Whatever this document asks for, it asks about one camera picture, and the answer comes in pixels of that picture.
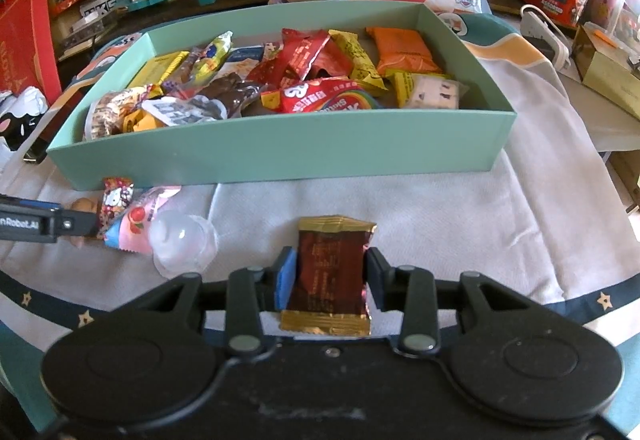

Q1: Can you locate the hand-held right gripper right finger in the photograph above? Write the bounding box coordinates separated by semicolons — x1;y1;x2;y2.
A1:
365;247;540;355

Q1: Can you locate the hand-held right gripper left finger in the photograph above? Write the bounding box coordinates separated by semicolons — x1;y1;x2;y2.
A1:
127;246;299;355

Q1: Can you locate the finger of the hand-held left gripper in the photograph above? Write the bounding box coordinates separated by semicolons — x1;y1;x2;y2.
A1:
51;211;99;237

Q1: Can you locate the dark red gold-edged packet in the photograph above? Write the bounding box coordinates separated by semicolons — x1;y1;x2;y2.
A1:
279;214;379;339

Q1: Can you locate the red cartoon candy packet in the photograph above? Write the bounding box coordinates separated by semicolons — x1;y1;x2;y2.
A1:
97;177;135;241

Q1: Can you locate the pink blue candy packet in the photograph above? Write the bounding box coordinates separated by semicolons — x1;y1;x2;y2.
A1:
104;186;182;254

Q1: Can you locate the clear plastic capsule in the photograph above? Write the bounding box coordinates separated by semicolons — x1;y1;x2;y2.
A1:
149;213;219;279

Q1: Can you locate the teal cardboard box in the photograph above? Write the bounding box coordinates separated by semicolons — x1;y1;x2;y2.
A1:
46;2;517;187

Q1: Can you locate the yellow orange snack packet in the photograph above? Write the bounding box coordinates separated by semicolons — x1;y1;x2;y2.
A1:
122;110;171;134

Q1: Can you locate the white packet dark print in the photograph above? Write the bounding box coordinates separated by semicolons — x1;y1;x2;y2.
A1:
142;96;221;126

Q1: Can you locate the red candy packet white print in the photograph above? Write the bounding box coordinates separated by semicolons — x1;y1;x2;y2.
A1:
259;76;386;116

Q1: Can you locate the brown chocolate packet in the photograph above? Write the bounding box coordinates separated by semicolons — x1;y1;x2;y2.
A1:
199;72;274;121

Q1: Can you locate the dark red snack packet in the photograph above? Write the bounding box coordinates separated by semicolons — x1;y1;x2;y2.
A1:
247;57;301;91

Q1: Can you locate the yellow colourful snack packet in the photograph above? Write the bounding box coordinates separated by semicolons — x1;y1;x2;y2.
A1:
187;30;235;86

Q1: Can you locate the blue white snack packet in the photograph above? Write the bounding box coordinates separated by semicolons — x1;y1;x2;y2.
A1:
220;44;266;81

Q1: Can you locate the bright red snack packet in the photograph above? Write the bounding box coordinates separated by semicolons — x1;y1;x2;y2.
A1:
281;28;331;83

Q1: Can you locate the black white plush toy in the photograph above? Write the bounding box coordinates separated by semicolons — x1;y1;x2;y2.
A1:
0;86;49;157

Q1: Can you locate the clear packet gold snack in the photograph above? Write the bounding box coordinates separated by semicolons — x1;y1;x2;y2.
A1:
82;86;151;141

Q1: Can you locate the white teal printed blanket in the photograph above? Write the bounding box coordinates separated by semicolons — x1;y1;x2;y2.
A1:
0;12;640;431

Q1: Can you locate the white square snack packet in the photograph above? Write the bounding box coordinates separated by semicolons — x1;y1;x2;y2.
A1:
404;74;469;111

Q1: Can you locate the long yellow snack bar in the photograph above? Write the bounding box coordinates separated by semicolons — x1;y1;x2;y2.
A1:
327;30;386;96

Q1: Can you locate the gold cardboard box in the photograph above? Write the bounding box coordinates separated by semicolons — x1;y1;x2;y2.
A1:
572;24;640;109

